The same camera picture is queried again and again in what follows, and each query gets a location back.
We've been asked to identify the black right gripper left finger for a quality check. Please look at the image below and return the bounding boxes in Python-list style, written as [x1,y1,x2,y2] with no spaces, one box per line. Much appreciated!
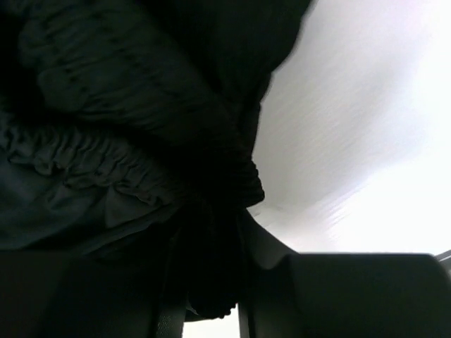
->
[1,251,185,338]

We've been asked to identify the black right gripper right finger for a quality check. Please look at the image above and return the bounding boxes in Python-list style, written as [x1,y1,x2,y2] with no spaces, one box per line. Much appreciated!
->
[237,211,450,338]

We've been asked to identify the black trousers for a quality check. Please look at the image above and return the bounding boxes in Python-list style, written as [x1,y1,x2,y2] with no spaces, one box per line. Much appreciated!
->
[1,1,311,319]

